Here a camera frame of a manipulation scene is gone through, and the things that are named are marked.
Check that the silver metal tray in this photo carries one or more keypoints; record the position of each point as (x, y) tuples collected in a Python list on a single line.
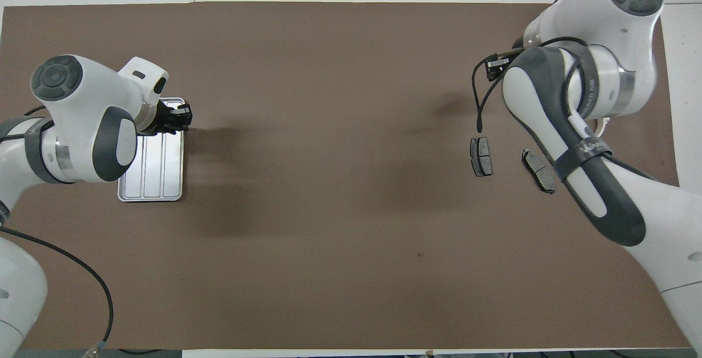
[(162, 166)]

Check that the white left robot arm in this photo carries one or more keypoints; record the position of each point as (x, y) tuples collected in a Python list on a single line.
[(82, 106)]

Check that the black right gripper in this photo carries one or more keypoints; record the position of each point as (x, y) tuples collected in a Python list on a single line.
[(510, 57)]

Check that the short dark brake pad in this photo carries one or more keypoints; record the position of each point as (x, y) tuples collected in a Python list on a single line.
[(481, 156)]

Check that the brown table mat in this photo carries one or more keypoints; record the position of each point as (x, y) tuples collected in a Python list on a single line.
[(329, 210)]

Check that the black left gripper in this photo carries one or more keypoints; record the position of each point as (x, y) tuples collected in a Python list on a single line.
[(162, 118)]

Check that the white semicircular bracket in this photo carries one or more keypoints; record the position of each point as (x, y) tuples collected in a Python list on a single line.
[(605, 125)]

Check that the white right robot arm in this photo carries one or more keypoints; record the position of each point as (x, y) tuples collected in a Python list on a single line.
[(603, 34)]

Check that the long dark brake pad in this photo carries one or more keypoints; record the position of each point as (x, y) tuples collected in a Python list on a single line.
[(537, 170)]

